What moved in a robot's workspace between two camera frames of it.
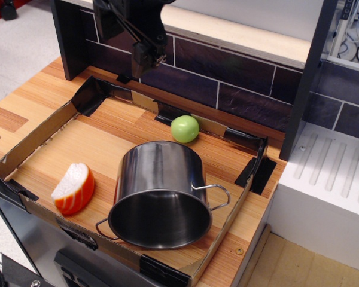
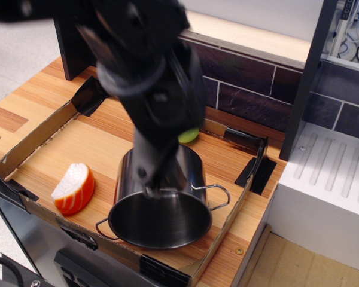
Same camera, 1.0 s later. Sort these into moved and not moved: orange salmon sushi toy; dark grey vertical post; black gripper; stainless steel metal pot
Moved: black gripper
Not moved: dark grey vertical post; stainless steel metal pot; orange salmon sushi toy
